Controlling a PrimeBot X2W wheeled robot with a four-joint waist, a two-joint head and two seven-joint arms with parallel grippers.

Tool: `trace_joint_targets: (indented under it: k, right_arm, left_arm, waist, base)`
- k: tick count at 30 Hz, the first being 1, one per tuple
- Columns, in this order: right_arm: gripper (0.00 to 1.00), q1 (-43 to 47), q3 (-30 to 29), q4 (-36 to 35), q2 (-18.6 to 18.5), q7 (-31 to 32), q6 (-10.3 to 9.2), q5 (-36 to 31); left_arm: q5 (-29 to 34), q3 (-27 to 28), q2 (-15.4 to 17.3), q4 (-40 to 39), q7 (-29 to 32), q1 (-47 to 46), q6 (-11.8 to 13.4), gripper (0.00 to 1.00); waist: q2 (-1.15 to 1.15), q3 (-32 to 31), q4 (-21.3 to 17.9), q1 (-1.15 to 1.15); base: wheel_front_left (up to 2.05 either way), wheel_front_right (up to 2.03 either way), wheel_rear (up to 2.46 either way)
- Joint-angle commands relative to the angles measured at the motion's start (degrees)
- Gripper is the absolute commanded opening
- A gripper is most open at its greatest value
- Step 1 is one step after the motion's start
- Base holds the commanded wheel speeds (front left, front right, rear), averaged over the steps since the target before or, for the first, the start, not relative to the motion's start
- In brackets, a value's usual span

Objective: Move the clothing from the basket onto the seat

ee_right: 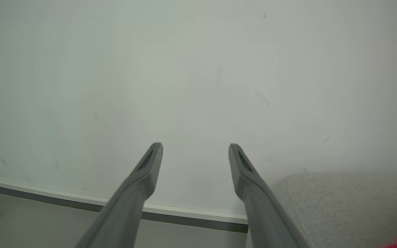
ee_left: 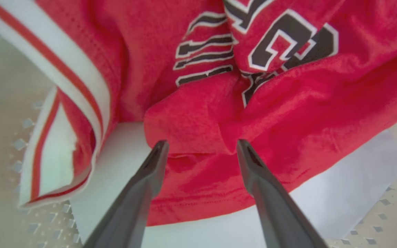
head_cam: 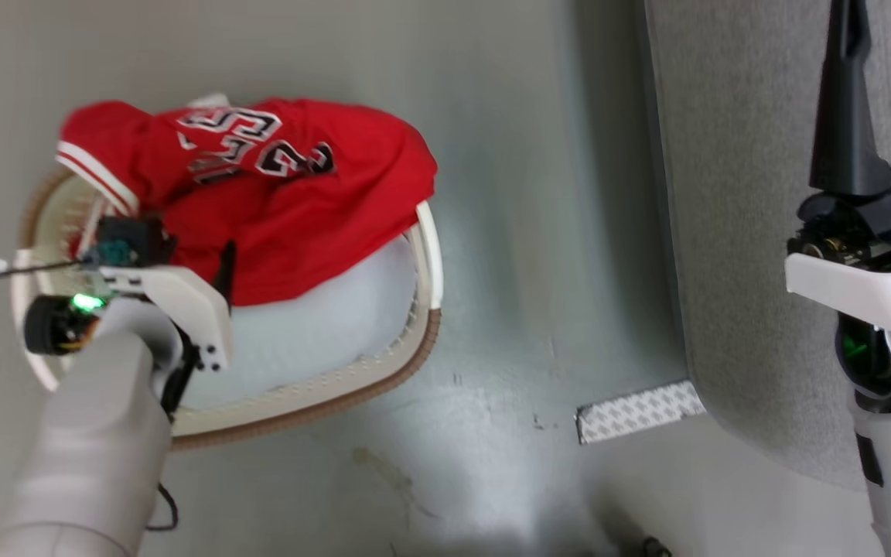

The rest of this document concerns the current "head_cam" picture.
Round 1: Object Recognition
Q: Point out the red basketball jersey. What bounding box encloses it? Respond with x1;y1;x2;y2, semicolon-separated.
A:
55;97;439;308

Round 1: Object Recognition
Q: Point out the white laundry basket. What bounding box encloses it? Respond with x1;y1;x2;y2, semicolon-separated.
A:
11;166;445;454

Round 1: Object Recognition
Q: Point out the grey carpet mat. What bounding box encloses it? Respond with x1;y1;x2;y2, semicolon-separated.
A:
643;0;891;493

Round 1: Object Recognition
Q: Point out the white patterned tape strip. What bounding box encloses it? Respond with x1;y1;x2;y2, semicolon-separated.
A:
575;379;708;446

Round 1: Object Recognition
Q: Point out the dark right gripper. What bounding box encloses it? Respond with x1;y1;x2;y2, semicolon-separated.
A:
788;0;891;272

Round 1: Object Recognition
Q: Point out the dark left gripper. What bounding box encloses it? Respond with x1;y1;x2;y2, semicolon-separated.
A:
80;214;238;299

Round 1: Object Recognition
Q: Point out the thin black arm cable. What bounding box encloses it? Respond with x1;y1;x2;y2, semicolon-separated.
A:
144;480;180;533

